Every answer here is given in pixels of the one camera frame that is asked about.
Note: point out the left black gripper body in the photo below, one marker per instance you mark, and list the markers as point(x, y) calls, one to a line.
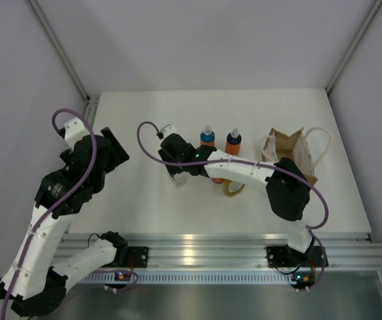
point(98, 181)

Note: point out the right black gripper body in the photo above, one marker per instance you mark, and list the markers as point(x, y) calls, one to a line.
point(174, 168)

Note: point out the clear bottle dark cap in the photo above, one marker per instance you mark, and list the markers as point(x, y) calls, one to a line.
point(179, 180)

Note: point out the light blue top pump bottle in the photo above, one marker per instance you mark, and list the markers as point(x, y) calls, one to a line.
point(207, 136)

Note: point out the dark blue pump bottle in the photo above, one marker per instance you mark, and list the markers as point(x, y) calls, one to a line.
point(217, 180)
point(233, 142)

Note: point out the yellow dish soap red cap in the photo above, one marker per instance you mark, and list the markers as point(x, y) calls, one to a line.
point(232, 188)

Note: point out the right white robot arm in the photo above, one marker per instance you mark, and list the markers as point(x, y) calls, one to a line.
point(287, 189)

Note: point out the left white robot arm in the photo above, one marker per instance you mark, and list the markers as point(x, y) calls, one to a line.
point(34, 285)

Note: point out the jute canvas tote bag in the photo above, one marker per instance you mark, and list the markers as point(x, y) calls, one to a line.
point(277, 145)

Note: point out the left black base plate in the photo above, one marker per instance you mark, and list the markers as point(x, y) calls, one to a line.
point(136, 257)

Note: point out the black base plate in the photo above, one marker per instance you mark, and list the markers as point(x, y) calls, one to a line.
point(136, 257)
point(281, 256)

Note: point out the white slotted cable duct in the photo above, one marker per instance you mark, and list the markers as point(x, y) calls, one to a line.
point(190, 277)

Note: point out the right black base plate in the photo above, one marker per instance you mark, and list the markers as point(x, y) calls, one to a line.
point(281, 256)

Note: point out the left aluminium frame post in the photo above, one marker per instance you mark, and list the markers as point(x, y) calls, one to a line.
point(59, 49)

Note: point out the aluminium frame post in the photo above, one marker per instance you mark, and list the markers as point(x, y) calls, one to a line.
point(362, 30)
point(59, 49)

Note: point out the right aluminium frame post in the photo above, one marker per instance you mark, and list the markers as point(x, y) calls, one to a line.
point(362, 30)

